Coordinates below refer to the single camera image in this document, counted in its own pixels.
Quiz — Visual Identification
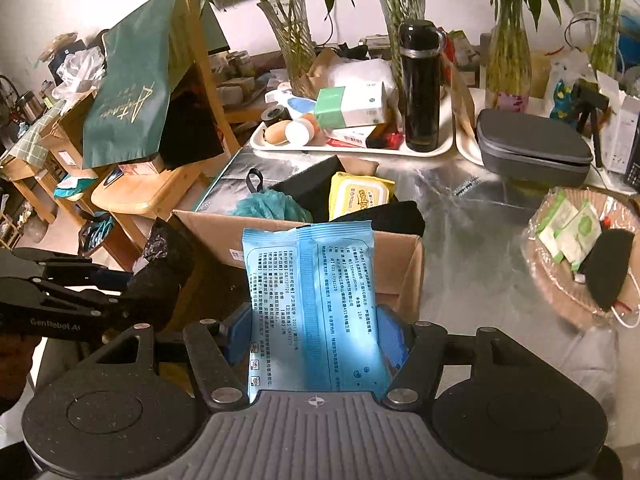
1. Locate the teal bath pouf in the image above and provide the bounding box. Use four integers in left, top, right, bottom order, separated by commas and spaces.
232, 170, 314, 224

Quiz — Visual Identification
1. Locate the gray zip case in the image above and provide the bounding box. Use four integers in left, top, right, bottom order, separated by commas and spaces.
475, 108, 593, 188

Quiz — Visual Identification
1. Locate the small black tripod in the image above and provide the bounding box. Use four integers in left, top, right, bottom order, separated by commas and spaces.
570, 82, 611, 168

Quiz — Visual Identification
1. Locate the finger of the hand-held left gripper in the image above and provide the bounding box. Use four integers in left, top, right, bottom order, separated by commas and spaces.
0, 247, 96, 281
0, 277, 146, 317

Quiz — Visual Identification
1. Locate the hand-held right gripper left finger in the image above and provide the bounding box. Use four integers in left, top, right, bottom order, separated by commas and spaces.
92, 305, 253, 406

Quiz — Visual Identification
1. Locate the black cloth bag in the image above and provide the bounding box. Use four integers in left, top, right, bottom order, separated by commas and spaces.
270, 155, 351, 221

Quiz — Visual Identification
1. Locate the blue dotted bag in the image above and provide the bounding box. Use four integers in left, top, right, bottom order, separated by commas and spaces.
550, 80, 581, 121

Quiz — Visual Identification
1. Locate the wicker basket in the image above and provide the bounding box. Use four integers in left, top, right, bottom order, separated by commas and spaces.
520, 187, 640, 331

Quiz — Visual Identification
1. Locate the brown egg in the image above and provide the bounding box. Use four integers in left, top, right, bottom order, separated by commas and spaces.
264, 121, 293, 147

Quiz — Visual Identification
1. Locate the white blue bottle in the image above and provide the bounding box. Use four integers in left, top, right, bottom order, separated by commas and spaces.
265, 89, 318, 116

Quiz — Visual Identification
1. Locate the green white tissue pack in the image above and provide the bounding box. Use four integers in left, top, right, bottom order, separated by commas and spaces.
314, 81, 388, 130

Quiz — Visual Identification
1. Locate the white tray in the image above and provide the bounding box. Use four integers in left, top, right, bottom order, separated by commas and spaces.
250, 87, 456, 162
456, 85, 621, 192

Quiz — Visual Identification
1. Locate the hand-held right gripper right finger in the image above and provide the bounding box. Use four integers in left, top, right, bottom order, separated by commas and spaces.
377, 305, 507, 406

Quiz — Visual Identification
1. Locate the white red flat box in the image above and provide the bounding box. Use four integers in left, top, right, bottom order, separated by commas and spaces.
327, 125, 381, 148

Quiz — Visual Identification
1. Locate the wooden chair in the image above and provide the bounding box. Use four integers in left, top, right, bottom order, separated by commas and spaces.
90, 0, 242, 256

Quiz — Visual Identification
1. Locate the white plastic package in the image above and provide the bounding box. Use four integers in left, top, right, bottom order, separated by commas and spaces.
327, 57, 396, 92

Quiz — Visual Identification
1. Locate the brown paper bag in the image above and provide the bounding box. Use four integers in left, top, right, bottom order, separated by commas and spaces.
452, 67, 479, 137
305, 50, 342, 99

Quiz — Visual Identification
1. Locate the black cable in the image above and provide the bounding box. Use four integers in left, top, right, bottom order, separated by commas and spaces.
565, 12, 601, 53

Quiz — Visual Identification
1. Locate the blue wet wipes packet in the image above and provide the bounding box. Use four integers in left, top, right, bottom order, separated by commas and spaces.
241, 220, 396, 403

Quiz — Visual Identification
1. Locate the white carton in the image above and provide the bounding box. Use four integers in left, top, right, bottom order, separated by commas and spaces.
597, 72, 640, 176

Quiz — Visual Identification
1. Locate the silver foil mat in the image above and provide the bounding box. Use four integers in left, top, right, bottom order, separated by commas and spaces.
192, 145, 623, 456

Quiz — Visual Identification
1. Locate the black thermos bottle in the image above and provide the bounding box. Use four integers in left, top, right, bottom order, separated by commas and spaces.
397, 19, 447, 153

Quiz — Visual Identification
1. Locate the brown shipping carton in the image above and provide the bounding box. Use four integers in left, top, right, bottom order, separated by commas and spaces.
40, 92, 101, 178

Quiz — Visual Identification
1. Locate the dark green panel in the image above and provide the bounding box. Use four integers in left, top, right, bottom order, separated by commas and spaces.
175, 0, 232, 56

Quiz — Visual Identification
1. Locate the black tape roll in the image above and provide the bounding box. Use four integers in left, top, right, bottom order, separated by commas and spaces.
261, 106, 293, 126

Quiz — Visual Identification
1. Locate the green white packet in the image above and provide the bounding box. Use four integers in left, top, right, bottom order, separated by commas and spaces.
537, 192, 576, 263
560, 200, 603, 271

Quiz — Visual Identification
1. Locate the black face mask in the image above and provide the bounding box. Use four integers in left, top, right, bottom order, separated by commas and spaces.
580, 228, 636, 311

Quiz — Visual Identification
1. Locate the black folded cloth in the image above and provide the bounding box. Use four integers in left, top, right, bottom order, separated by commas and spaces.
327, 201, 426, 236

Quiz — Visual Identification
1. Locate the clear plastic bag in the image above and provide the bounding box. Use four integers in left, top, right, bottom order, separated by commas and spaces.
52, 47, 107, 101

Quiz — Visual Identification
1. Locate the green checked cloth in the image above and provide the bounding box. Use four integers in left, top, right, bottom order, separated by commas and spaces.
0, 100, 66, 161

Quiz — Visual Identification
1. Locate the teal cloth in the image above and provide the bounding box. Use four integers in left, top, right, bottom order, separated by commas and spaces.
54, 175, 98, 202

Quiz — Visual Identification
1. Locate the green paper bag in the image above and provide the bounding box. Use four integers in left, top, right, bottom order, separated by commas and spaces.
82, 0, 196, 170

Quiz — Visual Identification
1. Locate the dark patterned cloth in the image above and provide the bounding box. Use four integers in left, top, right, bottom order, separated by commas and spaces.
125, 220, 197, 323

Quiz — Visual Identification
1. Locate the red black packet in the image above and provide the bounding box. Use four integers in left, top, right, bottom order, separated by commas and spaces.
367, 127, 403, 150

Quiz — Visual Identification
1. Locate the yellow wet wipes packet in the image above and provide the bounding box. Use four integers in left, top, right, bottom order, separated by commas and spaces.
328, 171, 396, 222

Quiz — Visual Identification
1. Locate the cardboard box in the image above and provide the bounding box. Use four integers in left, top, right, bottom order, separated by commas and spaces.
167, 155, 426, 332

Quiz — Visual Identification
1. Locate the orange bottle white cap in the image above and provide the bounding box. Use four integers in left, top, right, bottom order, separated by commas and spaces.
285, 112, 321, 148

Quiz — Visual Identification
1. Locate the glass vase with bamboo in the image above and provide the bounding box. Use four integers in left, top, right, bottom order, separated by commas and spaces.
325, 0, 481, 96
565, 0, 632, 78
187, 0, 326, 98
465, 0, 596, 113

